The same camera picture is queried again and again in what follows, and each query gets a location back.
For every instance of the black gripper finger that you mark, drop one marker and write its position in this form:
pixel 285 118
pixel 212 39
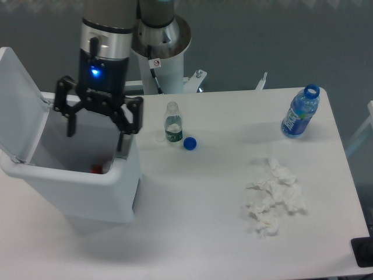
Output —
pixel 63 87
pixel 125 127

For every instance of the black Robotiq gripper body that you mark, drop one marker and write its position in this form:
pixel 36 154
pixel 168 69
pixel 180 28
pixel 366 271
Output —
pixel 101 83

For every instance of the red soda can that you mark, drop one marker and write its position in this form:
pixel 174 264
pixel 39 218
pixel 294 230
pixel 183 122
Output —
pixel 101 168

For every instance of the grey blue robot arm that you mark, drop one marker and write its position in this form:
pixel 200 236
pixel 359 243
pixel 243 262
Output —
pixel 108 28

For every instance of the white trash can lid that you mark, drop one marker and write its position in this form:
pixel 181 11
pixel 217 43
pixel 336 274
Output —
pixel 26 116

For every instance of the white trash can body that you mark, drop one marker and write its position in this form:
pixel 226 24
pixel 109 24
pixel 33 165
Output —
pixel 69 186

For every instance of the clear green-label bottle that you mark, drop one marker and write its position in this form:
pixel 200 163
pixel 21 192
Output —
pixel 173 123

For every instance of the blue bottle cap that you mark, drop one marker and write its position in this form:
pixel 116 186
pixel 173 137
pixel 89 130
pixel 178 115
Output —
pixel 189 143

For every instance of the crumpled white tissue pile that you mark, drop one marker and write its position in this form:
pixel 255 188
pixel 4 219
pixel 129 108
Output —
pixel 279 189

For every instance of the blue plastic bottle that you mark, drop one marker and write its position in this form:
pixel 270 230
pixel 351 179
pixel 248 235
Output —
pixel 302 108

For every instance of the black device at edge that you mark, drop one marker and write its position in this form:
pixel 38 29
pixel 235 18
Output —
pixel 362 249

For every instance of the white frame at right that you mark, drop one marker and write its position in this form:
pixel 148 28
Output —
pixel 363 132

